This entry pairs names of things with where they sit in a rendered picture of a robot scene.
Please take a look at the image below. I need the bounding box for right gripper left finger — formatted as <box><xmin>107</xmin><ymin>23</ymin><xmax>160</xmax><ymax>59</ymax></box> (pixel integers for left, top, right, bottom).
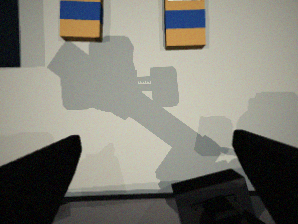
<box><xmin>0</xmin><ymin>135</ymin><xmax>82</xmax><ymax>224</ymax></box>

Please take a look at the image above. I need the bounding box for orange welding electrode pack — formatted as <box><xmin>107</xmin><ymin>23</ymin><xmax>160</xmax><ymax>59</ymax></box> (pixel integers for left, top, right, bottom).
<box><xmin>164</xmin><ymin>0</ymin><xmax>206</xmax><ymax>50</ymax></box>

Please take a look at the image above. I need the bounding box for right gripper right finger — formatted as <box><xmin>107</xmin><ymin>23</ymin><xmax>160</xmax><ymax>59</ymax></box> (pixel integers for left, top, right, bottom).
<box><xmin>232</xmin><ymin>130</ymin><xmax>298</xmax><ymax>224</ymax></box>

